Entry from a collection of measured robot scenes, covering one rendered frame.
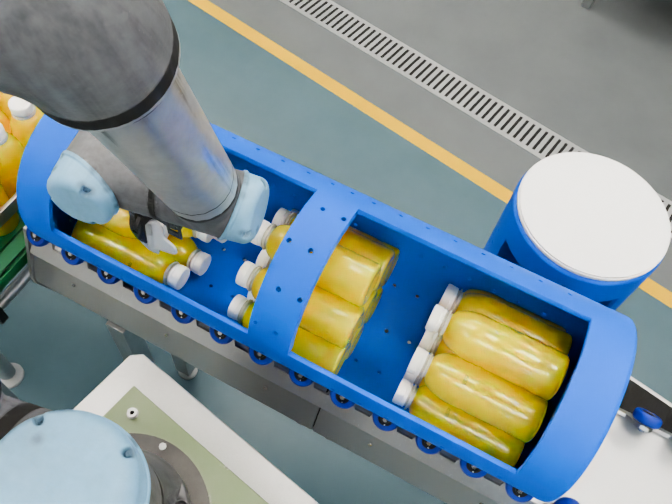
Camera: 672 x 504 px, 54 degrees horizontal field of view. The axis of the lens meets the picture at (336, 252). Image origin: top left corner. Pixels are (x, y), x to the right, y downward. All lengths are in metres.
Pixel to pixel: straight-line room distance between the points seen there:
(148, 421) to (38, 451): 0.25
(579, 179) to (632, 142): 1.69
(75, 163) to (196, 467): 0.35
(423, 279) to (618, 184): 0.43
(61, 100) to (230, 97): 2.38
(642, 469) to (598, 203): 0.46
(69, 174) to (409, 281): 0.61
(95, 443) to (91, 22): 0.34
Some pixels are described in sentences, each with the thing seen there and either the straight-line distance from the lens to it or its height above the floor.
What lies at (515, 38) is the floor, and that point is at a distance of 3.22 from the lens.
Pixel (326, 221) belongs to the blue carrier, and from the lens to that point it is 0.90.
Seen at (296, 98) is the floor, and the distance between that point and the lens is 2.75.
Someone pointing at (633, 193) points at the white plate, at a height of 1.04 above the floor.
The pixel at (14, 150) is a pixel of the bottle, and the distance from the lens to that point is 1.28.
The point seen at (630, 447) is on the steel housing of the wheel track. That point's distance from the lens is 1.23.
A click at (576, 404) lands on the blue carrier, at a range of 0.88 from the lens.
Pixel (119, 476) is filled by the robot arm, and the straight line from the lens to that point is 0.57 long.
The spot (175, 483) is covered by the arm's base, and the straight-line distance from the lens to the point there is 0.75.
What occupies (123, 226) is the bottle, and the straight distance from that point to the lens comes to 1.06.
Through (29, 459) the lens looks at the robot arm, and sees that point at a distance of 0.59.
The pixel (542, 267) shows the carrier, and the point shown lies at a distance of 1.22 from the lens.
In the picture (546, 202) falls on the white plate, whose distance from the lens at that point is 1.26.
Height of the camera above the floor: 1.98
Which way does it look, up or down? 59 degrees down
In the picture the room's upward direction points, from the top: 9 degrees clockwise
